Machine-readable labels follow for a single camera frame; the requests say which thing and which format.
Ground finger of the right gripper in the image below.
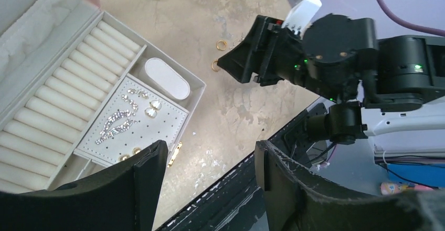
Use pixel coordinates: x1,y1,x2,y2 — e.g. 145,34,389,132
217,15,278,83

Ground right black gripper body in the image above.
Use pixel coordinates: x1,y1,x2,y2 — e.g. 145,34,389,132
253,15,308,87

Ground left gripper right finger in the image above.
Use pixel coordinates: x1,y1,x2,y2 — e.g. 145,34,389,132
254,140,444,230

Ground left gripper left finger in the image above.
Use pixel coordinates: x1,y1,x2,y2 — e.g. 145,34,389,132
1,140,168,230

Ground silver crystal jewelry pile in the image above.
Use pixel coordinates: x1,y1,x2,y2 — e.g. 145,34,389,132
229,34,245,50

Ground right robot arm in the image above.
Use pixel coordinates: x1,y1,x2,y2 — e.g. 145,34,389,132
217,14,444,157

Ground pink jewelry box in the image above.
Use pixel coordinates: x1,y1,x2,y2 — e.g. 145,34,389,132
1,0,205,194

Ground gold studs on pad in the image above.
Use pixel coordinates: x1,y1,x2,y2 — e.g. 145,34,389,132
118,148,142,162

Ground crystal earrings in box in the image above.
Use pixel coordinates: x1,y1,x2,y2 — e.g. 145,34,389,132
95,88,149,145

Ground white oval box insert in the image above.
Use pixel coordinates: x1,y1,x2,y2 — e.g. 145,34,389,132
141,58,190,100

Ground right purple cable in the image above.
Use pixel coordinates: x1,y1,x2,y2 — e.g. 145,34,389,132
368,0,445,37

